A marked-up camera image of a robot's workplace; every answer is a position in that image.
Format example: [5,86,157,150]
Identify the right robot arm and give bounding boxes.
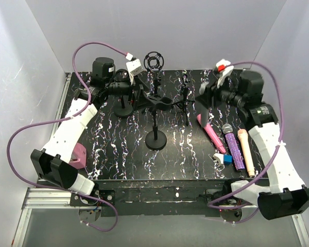
[196,70,309,220]

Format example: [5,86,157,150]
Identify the pink plastic block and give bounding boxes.
[69,143,87,170]

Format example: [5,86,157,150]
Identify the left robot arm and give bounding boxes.
[30,57,143,206]

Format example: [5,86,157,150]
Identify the white and blue block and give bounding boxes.
[213,153,233,165]

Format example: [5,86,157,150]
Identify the purple glitter microphone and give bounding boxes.
[222,123,245,171]

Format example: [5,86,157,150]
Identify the black tripod stand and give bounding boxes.
[171,73,195,126]
[143,51,172,111]

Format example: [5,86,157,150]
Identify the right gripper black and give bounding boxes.
[194,75,245,111]

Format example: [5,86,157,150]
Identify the beige peach microphone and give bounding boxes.
[237,129,255,178]

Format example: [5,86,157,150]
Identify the black round-base desk stand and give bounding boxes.
[113,96,133,118]

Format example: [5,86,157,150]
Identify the pink tall microphone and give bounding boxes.
[197,114,226,154]

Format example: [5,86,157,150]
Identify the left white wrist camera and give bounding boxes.
[125,53,144,85]

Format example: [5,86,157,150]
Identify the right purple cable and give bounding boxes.
[208,61,285,223]

